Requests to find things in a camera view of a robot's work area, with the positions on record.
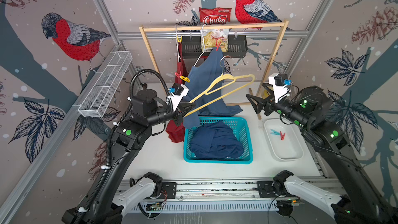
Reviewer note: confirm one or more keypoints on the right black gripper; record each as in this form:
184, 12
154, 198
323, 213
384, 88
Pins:
270, 103

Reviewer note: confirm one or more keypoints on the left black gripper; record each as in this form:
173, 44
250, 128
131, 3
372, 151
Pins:
179, 112

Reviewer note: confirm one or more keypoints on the slate blue t-shirt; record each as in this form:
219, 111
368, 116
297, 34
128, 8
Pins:
206, 84

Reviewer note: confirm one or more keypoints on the light blue clothespin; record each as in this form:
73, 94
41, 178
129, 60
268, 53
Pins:
273, 132

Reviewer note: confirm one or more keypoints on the yellow plastic hanger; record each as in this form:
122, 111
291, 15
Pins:
225, 90

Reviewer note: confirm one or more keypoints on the navy printed t-shirt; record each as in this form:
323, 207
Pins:
215, 141

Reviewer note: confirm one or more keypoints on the red clothespin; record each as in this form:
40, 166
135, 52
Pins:
219, 44
282, 135

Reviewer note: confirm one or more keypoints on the white wire hanger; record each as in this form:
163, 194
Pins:
202, 44
177, 46

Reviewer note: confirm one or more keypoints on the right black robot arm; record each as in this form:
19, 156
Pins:
362, 203

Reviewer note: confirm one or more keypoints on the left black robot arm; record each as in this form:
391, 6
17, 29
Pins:
103, 204

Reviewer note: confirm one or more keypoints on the dark red t-shirt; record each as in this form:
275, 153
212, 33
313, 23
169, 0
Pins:
176, 133

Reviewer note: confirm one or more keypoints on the teal plastic basket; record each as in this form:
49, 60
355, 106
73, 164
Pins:
241, 131

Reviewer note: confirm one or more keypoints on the white plastic tray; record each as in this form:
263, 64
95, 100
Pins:
290, 149

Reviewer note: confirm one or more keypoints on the yellow chips bag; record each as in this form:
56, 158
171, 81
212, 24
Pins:
211, 35

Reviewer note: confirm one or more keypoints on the wooden clothes rack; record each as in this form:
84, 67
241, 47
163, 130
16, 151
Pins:
224, 79

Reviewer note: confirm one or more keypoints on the red Chuba snack bag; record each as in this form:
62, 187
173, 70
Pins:
215, 16

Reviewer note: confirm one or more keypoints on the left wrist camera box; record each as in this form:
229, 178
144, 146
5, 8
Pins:
177, 92

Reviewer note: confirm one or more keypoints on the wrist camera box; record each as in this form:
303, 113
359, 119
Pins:
281, 85
177, 92

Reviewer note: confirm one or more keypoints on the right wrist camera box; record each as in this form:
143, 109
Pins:
281, 85

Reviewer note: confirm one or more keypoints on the black wall basket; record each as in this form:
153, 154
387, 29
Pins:
191, 47

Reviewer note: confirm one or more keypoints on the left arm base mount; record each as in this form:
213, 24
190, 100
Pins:
166, 191

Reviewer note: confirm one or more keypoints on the white wire shelf basket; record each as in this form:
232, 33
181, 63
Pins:
101, 94

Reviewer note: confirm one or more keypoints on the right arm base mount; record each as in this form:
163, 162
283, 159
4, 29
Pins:
266, 189

